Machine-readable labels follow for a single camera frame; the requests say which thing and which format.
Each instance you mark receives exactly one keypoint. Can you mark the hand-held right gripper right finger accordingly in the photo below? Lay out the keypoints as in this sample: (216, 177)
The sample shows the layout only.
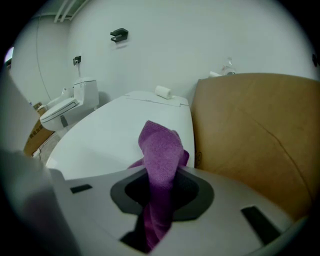
(225, 225)

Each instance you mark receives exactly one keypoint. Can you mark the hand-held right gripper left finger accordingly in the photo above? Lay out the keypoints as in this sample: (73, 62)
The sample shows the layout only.
(95, 212)

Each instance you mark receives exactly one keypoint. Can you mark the white toilet lid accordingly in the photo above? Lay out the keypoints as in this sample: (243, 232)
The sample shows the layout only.
(107, 135)

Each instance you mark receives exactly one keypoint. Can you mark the purple cloth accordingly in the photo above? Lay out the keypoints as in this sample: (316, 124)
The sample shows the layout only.
(161, 155)

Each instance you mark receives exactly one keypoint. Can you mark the white toilet with grey seat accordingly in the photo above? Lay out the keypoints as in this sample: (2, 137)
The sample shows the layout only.
(72, 105)

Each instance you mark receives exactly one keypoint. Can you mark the white toilet paper roll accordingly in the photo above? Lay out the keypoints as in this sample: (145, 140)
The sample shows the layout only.
(163, 92)

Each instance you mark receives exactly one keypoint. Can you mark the large brown cardboard box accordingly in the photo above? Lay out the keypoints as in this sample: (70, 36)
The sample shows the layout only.
(255, 135)

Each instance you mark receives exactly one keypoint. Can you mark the printed brown cardboard box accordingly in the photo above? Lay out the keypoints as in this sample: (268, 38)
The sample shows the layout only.
(37, 135)

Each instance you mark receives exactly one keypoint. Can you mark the small white paper roll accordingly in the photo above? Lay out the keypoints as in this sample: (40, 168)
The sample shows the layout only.
(215, 74)

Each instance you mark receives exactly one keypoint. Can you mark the clear plastic bottle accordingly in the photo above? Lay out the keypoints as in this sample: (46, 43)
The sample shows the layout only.
(228, 68)

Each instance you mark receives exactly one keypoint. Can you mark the white ceiling pipes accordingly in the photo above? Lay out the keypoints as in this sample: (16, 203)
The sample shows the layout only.
(65, 10)

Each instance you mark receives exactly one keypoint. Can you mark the black wall valve with pipe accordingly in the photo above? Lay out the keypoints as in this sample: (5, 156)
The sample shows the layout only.
(76, 60)

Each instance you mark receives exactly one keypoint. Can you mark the black wall paper holder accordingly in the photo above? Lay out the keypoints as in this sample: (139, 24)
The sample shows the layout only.
(119, 34)

